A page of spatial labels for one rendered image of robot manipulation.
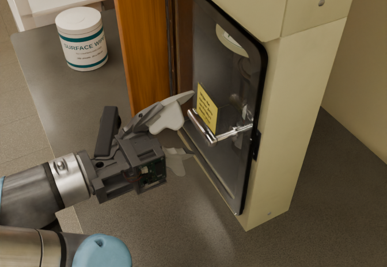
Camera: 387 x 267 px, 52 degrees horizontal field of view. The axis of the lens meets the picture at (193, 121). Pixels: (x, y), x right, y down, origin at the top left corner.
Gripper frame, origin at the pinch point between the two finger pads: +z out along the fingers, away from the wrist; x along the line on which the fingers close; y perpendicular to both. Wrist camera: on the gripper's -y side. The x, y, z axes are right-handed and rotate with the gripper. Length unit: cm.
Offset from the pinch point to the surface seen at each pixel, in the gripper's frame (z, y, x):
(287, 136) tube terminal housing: 11.7, 10.9, 0.7
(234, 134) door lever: 4.5, 6.2, 0.3
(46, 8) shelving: -7, -106, -28
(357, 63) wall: 50, -8, -9
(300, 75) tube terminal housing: 11.4, 10.9, 13.6
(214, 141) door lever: 0.6, 6.2, 0.6
